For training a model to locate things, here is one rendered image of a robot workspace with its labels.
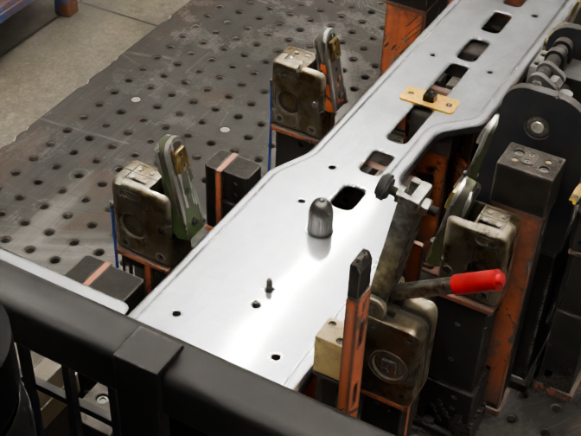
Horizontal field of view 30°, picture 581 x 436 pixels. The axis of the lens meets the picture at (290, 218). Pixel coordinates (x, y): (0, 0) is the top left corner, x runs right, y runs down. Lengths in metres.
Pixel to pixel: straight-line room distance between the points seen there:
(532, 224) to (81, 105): 1.06
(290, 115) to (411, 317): 0.54
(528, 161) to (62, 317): 0.91
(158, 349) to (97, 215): 1.42
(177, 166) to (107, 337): 0.86
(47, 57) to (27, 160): 1.67
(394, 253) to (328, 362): 0.13
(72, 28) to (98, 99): 1.67
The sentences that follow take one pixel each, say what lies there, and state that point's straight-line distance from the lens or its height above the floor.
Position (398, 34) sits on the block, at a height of 0.91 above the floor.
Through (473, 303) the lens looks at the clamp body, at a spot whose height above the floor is 0.95.
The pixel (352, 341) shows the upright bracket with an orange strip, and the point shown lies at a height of 1.10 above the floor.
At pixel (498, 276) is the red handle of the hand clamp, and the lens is 1.10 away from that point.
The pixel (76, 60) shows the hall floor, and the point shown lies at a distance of 3.62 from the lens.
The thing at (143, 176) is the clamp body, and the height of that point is 1.04.
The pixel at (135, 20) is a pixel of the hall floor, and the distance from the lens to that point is 3.82.
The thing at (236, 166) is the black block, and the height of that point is 0.99.
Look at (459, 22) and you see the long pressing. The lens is 1.81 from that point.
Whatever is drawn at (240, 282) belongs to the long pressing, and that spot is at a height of 1.00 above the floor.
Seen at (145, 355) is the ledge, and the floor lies 1.55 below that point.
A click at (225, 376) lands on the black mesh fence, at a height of 1.55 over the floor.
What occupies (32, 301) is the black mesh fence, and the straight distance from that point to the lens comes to 0.47.
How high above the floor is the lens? 1.87
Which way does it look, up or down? 40 degrees down
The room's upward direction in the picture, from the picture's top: 2 degrees clockwise
